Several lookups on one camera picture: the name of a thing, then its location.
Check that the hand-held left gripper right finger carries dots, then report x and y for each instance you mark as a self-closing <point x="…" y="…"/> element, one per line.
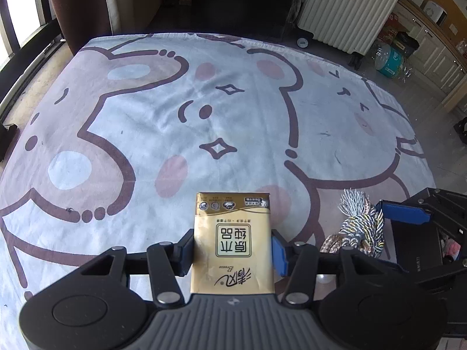
<point x="280" y="255"/>

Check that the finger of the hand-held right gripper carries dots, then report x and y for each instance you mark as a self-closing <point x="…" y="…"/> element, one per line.
<point x="405" y="212"/>
<point x="434" y="269"/>

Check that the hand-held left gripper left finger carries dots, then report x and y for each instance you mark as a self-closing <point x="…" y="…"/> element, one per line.
<point x="186" y="253"/>

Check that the pink crocheted bunny doll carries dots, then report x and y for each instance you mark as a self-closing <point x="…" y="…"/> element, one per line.
<point x="451" y="248"/>

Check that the black cardboard box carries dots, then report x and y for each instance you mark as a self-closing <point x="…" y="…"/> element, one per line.
<point x="416" y="242"/>

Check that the gold tissue packet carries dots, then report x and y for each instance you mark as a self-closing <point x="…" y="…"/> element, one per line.
<point x="233" y="240"/>

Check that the black object on floor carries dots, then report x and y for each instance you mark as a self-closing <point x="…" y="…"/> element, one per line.
<point x="461" y="127"/>

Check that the printed bear blanket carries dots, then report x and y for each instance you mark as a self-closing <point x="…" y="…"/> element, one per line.
<point x="164" y="116"/>

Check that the plastic bottle pack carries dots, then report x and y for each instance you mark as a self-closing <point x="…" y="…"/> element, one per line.
<point x="390" y="60"/>

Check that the cream kitchen cabinets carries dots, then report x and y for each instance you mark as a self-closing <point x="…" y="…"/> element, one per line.
<point x="434" y="51"/>

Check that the black bin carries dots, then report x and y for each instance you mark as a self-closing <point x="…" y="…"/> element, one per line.
<point x="406" y="43"/>

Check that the red printed carton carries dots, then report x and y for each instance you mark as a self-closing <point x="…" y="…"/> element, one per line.
<point x="388" y="29"/>

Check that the white countertop appliance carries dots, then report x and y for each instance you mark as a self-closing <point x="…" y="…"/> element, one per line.
<point x="436" y="12"/>

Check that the white ribbed suitcase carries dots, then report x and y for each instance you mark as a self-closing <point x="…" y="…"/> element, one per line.
<point x="346" y="7"/>

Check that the brown curtain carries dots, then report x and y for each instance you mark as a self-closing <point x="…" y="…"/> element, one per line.
<point x="80" y="7"/>

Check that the window frame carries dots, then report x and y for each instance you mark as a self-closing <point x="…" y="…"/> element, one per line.
<point x="25" y="25"/>

